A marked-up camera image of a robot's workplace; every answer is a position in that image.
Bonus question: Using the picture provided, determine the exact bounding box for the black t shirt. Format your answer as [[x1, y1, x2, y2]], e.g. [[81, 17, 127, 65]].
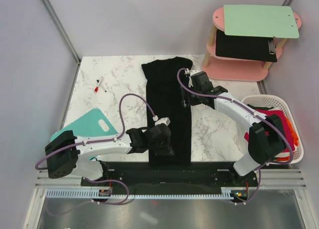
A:
[[142, 57, 193, 166]]

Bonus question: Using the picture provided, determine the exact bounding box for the teal cutting mat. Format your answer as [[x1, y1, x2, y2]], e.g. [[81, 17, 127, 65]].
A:
[[50, 108, 118, 142]]

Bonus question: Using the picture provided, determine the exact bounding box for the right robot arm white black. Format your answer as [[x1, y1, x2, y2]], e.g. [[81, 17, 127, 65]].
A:
[[182, 86, 292, 186]]

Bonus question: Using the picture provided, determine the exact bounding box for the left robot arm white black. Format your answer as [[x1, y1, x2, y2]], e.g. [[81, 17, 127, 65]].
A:
[[45, 124, 174, 186]]

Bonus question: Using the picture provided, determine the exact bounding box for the dark green garment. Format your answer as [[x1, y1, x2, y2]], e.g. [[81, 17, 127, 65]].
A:
[[247, 104, 274, 111]]

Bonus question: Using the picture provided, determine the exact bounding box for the white plastic laundry basket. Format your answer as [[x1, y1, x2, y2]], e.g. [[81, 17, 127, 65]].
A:
[[242, 94, 304, 164]]

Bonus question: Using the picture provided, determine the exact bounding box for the black clipboard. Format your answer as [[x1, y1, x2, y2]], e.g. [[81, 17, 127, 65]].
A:
[[215, 30, 277, 62]]

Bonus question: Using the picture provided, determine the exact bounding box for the red white marker pen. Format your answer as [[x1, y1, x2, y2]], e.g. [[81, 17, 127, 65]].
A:
[[94, 77, 107, 93]]

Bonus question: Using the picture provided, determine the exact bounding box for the green clipboard board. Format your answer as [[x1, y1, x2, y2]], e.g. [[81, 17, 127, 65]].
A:
[[223, 4, 299, 39]]

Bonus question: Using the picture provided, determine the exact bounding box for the magenta t shirt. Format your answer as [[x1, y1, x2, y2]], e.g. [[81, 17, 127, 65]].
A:
[[256, 108, 299, 162]]

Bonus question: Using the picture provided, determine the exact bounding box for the orange garment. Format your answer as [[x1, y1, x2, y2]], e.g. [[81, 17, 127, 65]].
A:
[[275, 111, 299, 162]]

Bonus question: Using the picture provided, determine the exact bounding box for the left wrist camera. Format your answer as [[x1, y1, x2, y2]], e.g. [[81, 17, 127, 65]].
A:
[[150, 117, 171, 142]]

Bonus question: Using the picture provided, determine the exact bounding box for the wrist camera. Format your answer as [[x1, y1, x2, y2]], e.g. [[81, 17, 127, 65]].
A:
[[150, 117, 171, 142], [188, 70, 213, 93]]

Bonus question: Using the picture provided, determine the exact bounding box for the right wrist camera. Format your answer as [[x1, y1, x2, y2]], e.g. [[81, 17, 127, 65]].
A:
[[188, 70, 213, 93]]

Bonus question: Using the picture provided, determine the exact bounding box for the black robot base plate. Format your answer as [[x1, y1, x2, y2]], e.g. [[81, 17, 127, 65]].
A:
[[80, 160, 258, 195]]

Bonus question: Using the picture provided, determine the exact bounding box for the white slotted cable duct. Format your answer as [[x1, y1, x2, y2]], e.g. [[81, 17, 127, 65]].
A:
[[45, 188, 234, 200]]

